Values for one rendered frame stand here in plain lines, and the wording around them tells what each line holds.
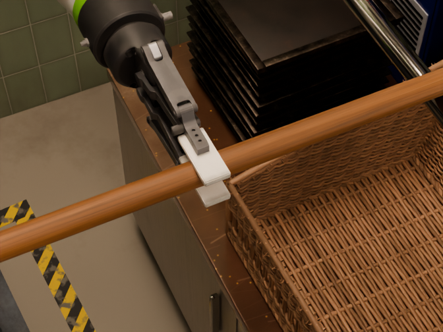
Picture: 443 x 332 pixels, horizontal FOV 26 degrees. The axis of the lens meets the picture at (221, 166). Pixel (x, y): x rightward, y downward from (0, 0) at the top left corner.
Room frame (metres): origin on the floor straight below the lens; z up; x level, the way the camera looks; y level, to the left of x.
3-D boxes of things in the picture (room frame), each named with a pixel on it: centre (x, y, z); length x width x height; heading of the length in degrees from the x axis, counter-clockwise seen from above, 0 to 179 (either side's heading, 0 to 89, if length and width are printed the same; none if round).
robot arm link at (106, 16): (0.83, 0.11, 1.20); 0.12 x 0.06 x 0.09; 116
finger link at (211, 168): (0.62, 0.02, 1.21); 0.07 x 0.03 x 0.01; 26
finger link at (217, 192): (0.62, 0.02, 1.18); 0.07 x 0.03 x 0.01; 26
